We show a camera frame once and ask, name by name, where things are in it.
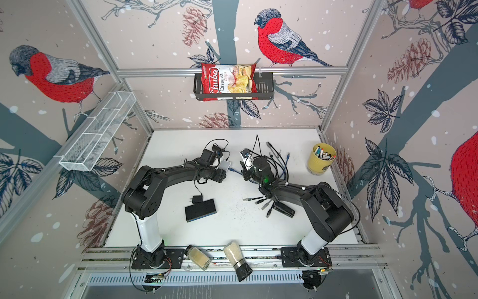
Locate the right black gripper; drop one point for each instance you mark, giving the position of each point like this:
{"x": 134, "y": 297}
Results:
{"x": 245, "y": 174}

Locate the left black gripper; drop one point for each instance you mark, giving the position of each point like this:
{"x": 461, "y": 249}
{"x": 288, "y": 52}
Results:
{"x": 220, "y": 176}

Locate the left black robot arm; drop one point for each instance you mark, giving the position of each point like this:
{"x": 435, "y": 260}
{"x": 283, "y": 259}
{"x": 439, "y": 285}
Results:
{"x": 142, "y": 198}

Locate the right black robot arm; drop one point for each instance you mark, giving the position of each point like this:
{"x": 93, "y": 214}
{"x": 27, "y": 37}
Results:
{"x": 328, "y": 214}

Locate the black stapler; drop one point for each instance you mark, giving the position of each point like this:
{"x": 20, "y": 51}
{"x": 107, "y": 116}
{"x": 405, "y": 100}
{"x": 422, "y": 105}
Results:
{"x": 284, "y": 209}

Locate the yellow cup with pens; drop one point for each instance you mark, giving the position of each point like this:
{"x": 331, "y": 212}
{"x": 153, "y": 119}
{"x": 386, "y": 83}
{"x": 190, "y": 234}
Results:
{"x": 321, "y": 158}

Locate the glass spice jar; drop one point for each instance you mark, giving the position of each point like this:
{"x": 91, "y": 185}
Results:
{"x": 198, "y": 257}

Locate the red cassava chips bag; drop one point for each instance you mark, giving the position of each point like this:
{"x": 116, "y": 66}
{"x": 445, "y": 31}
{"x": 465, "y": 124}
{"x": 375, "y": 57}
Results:
{"x": 218, "y": 79}

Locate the black network switch box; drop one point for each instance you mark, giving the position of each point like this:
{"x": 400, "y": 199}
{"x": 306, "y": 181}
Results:
{"x": 200, "y": 210}

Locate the black wall basket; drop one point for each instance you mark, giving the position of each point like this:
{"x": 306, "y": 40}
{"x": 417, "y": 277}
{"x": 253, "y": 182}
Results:
{"x": 264, "y": 85}

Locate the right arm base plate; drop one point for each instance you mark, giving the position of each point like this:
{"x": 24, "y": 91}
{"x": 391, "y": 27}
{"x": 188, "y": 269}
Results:
{"x": 297, "y": 257}

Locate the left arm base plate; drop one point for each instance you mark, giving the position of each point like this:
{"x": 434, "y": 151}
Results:
{"x": 168, "y": 258}

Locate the white wire mesh shelf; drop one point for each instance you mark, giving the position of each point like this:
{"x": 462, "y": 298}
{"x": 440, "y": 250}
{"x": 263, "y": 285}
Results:
{"x": 90, "y": 145}

